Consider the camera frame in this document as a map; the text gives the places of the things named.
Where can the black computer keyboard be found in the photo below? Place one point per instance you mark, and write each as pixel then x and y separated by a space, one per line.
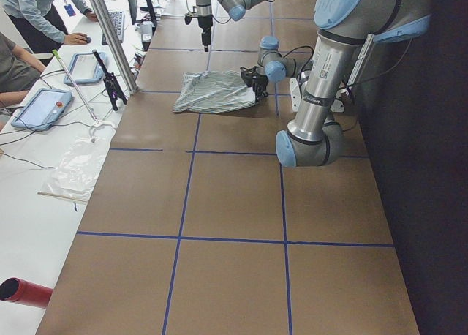
pixel 117 19

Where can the navy white striped polo shirt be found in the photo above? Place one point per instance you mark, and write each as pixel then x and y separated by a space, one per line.
pixel 212 92

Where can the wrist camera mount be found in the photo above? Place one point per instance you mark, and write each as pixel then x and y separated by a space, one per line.
pixel 190 16
pixel 248 75

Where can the black camera stand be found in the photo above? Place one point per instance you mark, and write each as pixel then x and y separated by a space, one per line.
pixel 112 86

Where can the blue teach pendant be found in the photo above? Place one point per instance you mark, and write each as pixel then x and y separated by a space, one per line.
pixel 42 110
pixel 85 69

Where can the brown table mat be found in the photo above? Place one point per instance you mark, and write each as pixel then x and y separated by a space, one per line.
pixel 194 227

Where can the seated person in grey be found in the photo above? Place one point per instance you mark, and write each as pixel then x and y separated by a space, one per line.
pixel 20 70

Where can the standing person in blue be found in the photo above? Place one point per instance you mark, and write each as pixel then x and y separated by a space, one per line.
pixel 42 27

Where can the red fire extinguisher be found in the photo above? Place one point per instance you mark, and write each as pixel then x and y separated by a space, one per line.
pixel 20 291

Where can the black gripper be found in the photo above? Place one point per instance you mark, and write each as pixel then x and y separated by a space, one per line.
pixel 203 23
pixel 259 83

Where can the long metal reacher stick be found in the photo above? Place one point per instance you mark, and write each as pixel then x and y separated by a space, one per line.
pixel 97 123

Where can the aluminium frame post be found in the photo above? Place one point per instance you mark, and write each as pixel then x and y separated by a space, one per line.
pixel 116 49

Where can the clear plastic bag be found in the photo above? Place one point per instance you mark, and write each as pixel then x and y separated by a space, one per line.
pixel 77 173

